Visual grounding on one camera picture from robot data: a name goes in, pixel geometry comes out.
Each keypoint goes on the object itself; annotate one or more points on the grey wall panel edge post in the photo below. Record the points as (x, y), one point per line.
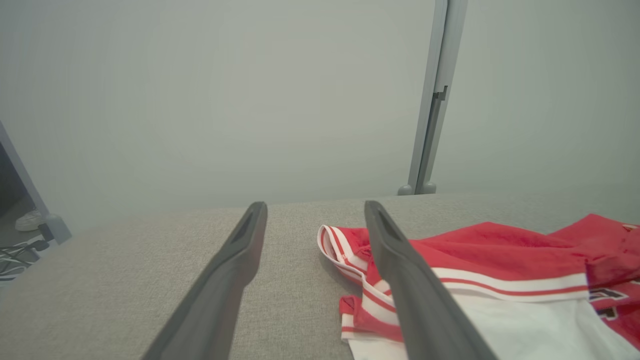
(30, 190)

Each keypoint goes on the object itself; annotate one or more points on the grey metal wall post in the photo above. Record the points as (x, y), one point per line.
(435, 100)

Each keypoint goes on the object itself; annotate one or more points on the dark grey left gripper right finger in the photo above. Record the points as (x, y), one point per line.
(420, 310)

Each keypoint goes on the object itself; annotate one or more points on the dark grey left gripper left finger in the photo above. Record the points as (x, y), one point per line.
(215, 300)

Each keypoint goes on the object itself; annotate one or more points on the red jersey with number 23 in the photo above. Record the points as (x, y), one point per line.
(500, 250)

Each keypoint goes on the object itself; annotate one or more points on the white sneaker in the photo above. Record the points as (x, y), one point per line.
(29, 221)

